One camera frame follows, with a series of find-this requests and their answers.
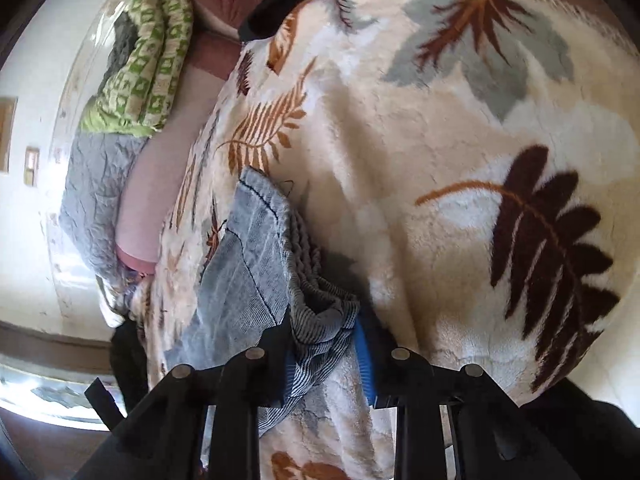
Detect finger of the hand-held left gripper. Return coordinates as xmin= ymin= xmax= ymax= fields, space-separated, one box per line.
xmin=70 ymin=322 xmax=301 ymax=480
xmin=352 ymin=317 xmax=583 ymax=480

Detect grey-blue denim pants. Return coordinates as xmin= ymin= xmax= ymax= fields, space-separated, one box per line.
xmin=197 ymin=165 xmax=363 ymax=433

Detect black garment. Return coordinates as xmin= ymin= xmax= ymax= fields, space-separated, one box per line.
xmin=84 ymin=317 xmax=151 ymax=431

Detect stained glass window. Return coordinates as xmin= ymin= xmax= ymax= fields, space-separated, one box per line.
xmin=0 ymin=350 xmax=116 ymax=423

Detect cream leaf-print blanket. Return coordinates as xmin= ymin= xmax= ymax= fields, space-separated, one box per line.
xmin=130 ymin=0 xmax=640 ymax=480

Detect person's dark clothing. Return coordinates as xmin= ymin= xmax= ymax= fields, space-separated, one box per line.
xmin=525 ymin=380 xmax=640 ymax=480

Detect grey quilted pillow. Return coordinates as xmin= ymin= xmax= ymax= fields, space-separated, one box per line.
xmin=59 ymin=132 xmax=151 ymax=286

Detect green patterned blanket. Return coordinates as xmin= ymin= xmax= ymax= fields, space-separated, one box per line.
xmin=77 ymin=0 xmax=196 ymax=137

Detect dark grey cloth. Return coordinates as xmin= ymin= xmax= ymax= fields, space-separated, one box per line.
xmin=100 ymin=12 xmax=141 ymax=96

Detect small black cloth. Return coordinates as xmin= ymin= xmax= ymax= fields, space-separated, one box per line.
xmin=237 ymin=0 xmax=326 ymax=42

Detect wall light switch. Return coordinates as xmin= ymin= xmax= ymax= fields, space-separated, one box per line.
xmin=24 ymin=146 xmax=41 ymax=188

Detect wooden framed wall panel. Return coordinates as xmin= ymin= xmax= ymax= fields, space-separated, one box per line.
xmin=0 ymin=97 xmax=18 ymax=175

